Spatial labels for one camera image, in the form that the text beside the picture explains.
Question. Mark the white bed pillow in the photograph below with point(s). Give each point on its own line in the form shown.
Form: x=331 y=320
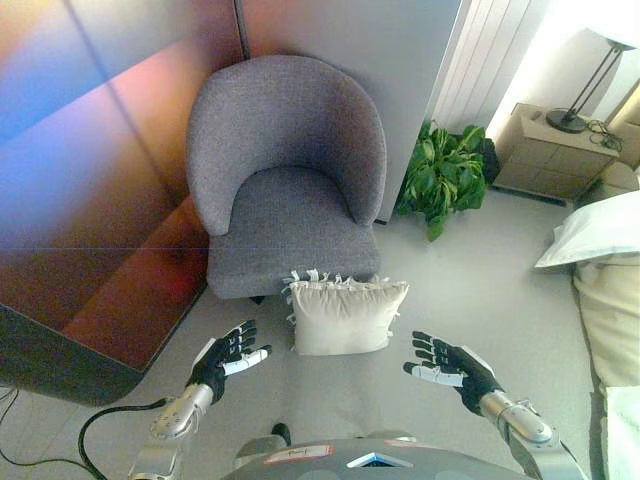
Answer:
x=595 y=230

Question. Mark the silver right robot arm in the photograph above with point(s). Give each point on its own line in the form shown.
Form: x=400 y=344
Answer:
x=520 y=420

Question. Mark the black table lamp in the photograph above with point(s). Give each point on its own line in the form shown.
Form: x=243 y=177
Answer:
x=565 y=121

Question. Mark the bed with cream duvet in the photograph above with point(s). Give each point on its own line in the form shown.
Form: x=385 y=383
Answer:
x=617 y=320

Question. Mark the beige nightstand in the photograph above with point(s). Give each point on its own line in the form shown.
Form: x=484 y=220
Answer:
x=550 y=155

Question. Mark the grey robot torso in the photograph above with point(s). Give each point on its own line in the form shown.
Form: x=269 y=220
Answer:
x=325 y=465

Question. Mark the black plant pot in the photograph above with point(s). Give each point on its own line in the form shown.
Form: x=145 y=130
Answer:
x=490 y=160

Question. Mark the white ribbed panel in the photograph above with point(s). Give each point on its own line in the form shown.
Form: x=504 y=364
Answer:
x=480 y=60

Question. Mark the grey fabric armchair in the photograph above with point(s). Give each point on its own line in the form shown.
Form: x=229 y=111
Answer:
x=285 y=125

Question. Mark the cream tasselled pillow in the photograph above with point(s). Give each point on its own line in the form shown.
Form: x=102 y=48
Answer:
x=345 y=320

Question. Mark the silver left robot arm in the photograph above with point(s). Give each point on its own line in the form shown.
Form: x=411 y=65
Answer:
x=175 y=415

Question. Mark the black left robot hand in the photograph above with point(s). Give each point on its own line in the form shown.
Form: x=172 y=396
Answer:
x=217 y=362

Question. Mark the green leafy houseplant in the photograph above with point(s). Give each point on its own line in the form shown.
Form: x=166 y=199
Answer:
x=440 y=175

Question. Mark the silver left robot leg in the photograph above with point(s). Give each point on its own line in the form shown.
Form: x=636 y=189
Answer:
x=281 y=433

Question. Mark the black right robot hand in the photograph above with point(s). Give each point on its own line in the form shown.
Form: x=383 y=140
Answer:
x=465 y=372

